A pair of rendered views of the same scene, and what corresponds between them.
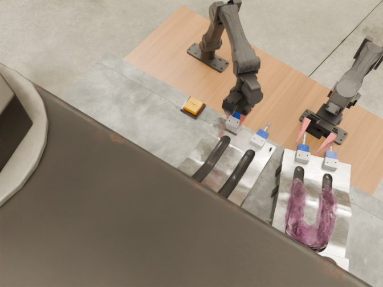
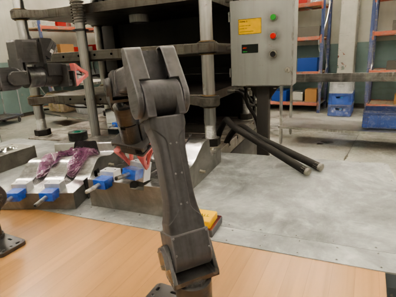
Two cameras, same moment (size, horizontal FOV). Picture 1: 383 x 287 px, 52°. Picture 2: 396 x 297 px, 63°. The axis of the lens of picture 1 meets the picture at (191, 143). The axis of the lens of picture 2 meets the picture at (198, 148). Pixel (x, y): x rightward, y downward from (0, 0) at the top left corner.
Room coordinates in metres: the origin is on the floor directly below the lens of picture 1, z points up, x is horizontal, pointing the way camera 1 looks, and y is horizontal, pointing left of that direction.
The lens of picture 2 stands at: (1.68, -0.06, 1.24)
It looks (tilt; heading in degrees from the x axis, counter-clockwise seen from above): 16 degrees down; 175
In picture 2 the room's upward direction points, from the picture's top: 3 degrees counter-clockwise
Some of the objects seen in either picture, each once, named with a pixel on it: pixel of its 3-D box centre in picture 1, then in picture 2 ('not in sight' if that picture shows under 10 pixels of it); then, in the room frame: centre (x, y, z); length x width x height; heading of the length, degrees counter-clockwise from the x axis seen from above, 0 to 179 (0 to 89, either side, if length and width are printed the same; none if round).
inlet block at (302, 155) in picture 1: (302, 147); (47, 195); (0.75, -0.44, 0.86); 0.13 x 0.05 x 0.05; 169
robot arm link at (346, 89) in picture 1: (345, 94); (16, 62); (0.74, -0.46, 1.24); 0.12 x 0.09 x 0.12; 147
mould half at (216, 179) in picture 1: (212, 182); (164, 162); (0.57, -0.09, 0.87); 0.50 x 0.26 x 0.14; 152
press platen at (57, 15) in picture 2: not in sight; (141, 21); (-0.48, -0.18, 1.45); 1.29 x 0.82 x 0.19; 62
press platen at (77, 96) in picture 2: not in sight; (149, 101); (-0.49, -0.18, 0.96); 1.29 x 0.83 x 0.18; 62
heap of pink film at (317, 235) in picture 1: (312, 210); (70, 155); (0.48, -0.44, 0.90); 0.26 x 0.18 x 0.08; 169
